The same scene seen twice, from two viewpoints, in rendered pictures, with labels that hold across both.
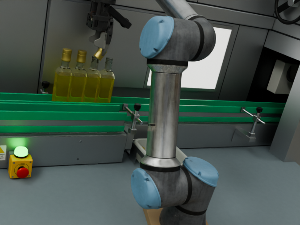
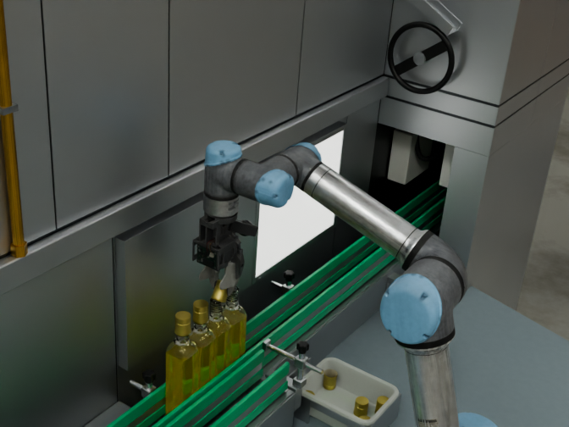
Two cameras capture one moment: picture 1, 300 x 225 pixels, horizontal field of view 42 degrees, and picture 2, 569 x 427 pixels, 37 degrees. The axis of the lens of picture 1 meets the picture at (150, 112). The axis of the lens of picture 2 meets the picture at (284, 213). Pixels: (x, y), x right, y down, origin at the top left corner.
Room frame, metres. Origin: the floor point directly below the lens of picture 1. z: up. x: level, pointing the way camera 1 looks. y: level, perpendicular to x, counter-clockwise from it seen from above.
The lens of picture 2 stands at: (0.00, 0.83, 2.22)
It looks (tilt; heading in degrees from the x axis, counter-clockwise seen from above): 28 degrees down; 334
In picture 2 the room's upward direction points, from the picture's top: 4 degrees clockwise
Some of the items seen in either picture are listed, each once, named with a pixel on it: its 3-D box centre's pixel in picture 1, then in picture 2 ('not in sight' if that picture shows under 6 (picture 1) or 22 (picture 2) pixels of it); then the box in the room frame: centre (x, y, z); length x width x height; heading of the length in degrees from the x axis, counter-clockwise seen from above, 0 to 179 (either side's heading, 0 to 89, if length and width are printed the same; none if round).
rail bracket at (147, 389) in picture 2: (42, 95); (142, 391); (1.47, 0.43, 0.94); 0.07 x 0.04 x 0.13; 31
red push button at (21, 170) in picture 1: (22, 171); not in sight; (1.14, 0.37, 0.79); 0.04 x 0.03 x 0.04; 121
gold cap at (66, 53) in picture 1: (66, 54); (183, 323); (1.43, 0.35, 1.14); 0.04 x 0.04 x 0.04
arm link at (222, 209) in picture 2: not in sight; (222, 202); (1.49, 0.25, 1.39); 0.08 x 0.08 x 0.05
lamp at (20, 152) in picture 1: (21, 151); not in sight; (1.18, 0.40, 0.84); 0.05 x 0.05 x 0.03
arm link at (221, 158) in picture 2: not in sight; (223, 169); (1.49, 0.25, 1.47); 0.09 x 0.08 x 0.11; 34
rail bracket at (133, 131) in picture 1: (132, 116); (292, 360); (1.46, 0.06, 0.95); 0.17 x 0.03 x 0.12; 31
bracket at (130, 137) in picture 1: (125, 135); (283, 389); (1.47, 0.08, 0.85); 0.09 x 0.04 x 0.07; 31
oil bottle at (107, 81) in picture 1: (103, 94); (229, 342); (1.52, 0.20, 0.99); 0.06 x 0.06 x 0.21; 30
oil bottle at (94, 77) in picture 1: (89, 93); (214, 354); (1.49, 0.25, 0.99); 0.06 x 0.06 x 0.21; 32
